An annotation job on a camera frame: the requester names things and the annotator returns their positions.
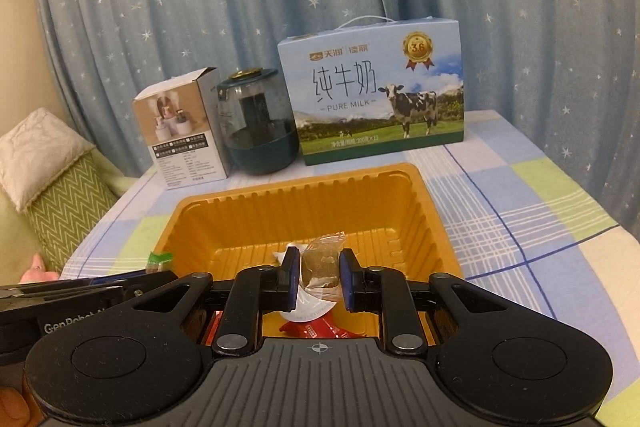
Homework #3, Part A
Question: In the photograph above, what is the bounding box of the white product box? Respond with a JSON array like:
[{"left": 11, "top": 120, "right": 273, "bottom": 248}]
[{"left": 132, "top": 67, "right": 233, "bottom": 191}]

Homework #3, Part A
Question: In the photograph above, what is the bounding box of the clear brown cube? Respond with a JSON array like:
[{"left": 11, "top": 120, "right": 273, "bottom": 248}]
[{"left": 299, "top": 229, "right": 347, "bottom": 290}]

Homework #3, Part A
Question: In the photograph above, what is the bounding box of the pink and green plush toy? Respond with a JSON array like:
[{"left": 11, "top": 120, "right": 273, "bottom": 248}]
[{"left": 19, "top": 252, "right": 61, "bottom": 284}]

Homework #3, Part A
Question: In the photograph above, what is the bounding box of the checked tablecloth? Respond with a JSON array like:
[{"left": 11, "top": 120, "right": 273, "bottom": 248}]
[{"left": 60, "top": 109, "right": 640, "bottom": 388}]

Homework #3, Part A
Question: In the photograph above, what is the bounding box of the white and green pouch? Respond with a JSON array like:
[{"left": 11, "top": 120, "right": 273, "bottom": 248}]
[{"left": 272, "top": 244, "right": 336, "bottom": 323}]

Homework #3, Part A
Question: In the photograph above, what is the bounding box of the green zigzag cushion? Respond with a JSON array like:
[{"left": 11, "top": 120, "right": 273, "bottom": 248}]
[{"left": 0, "top": 107, "right": 121, "bottom": 275}]

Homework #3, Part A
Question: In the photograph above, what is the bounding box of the green candy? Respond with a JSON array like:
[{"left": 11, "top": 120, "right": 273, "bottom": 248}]
[{"left": 146, "top": 251, "right": 175, "bottom": 272}]

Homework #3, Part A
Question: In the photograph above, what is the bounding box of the blue milk carton box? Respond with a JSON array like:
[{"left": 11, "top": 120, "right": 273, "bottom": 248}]
[{"left": 277, "top": 14, "right": 466, "bottom": 166}]

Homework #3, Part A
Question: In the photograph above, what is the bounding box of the green chevron cushion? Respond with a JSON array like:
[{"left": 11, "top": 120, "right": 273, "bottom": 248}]
[{"left": 0, "top": 147, "right": 136, "bottom": 288}]

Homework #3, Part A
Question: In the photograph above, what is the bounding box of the dark green glass jar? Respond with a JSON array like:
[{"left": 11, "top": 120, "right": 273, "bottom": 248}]
[{"left": 215, "top": 67, "right": 301, "bottom": 175}]

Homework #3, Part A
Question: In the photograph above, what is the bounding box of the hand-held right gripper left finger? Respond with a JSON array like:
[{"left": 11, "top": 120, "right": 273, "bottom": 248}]
[{"left": 117, "top": 246, "right": 302, "bottom": 358}]

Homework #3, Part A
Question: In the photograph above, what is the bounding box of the orange plastic tray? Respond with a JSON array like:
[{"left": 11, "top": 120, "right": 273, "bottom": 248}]
[{"left": 147, "top": 162, "right": 465, "bottom": 343}]

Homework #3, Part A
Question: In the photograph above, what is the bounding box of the person's left hand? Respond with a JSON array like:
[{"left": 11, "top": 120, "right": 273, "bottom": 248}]
[{"left": 0, "top": 384, "right": 28, "bottom": 424}]

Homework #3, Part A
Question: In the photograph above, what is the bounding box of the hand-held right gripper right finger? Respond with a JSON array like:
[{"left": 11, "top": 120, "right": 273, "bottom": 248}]
[{"left": 339, "top": 248, "right": 526, "bottom": 357}]

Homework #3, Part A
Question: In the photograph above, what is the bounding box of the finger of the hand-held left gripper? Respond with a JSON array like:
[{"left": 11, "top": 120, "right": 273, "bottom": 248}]
[
  {"left": 60, "top": 273, "right": 151, "bottom": 288},
  {"left": 120, "top": 271, "right": 179, "bottom": 303}
]

